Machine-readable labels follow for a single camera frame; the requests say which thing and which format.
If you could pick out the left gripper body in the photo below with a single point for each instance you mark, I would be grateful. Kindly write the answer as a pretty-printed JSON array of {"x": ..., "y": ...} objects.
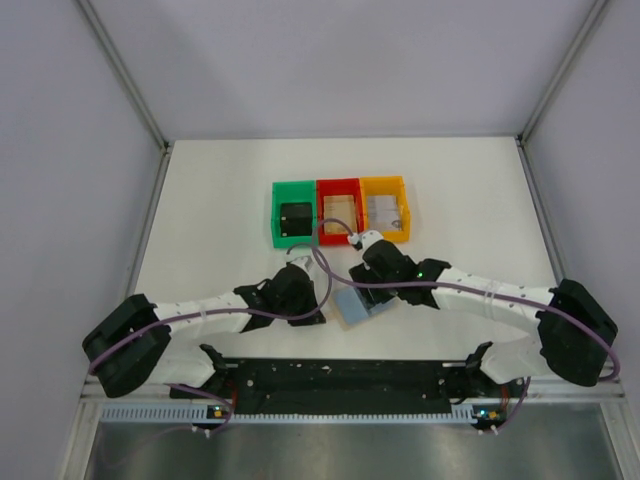
[{"x": 310, "y": 315}]

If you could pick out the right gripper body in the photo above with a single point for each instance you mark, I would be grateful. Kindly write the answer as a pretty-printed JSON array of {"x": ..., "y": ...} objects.
[{"x": 375, "y": 296}]

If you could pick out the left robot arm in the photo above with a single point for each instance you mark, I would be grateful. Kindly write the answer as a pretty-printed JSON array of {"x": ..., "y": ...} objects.
[{"x": 145, "y": 343}]

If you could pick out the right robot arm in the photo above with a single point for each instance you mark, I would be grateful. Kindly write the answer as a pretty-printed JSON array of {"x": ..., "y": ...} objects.
[{"x": 566, "y": 331}]

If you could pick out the silver cards stack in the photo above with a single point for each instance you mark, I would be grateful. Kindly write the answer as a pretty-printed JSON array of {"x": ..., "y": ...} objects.
[{"x": 383, "y": 213}]

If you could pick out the black cards stack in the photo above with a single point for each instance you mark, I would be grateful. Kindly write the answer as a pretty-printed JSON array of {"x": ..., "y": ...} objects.
[{"x": 296, "y": 219}]

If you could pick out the yellow plastic bin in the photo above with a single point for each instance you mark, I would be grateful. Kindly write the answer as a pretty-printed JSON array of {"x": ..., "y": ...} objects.
[{"x": 388, "y": 185}]

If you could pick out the red plastic bin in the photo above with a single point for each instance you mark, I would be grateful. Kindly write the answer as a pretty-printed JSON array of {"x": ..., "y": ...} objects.
[{"x": 330, "y": 187}]

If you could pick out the green plastic bin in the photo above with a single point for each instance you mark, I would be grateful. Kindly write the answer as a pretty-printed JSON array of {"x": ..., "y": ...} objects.
[{"x": 291, "y": 191}]

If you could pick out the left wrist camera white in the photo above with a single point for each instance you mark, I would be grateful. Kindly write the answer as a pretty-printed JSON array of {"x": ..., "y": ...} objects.
[{"x": 303, "y": 260}]

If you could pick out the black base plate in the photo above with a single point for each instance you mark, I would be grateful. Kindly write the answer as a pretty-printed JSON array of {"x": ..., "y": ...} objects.
[{"x": 335, "y": 387}]

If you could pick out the grey slotted cable duct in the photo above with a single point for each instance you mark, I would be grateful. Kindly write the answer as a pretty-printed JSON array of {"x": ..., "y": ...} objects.
[{"x": 203, "y": 414}]

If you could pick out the right aluminium frame post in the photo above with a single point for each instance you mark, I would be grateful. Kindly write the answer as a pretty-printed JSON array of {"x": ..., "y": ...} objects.
[{"x": 571, "y": 56}]

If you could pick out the aluminium frame post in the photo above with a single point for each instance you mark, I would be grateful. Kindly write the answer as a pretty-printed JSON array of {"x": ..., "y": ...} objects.
[
  {"x": 571, "y": 56},
  {"x": 121, "y": 72}
]

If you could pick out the left aluminium frame post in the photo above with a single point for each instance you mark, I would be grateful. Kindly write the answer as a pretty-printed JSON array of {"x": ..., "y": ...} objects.
[{"x": 121, "y": 72}]

